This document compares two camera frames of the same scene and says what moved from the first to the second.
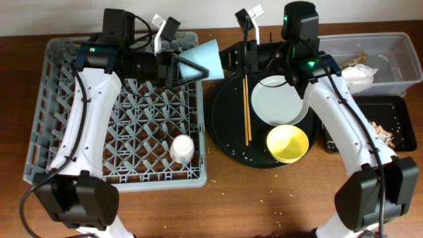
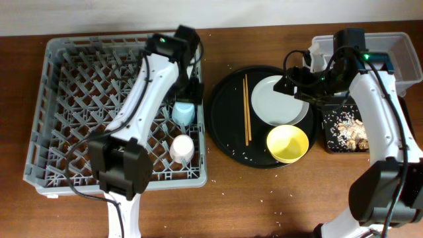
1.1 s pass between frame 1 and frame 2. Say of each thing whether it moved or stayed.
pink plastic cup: stayed
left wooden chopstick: stayed
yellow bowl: stayed
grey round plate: stayed
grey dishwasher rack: stayed
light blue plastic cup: moved
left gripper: moved
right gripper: moved
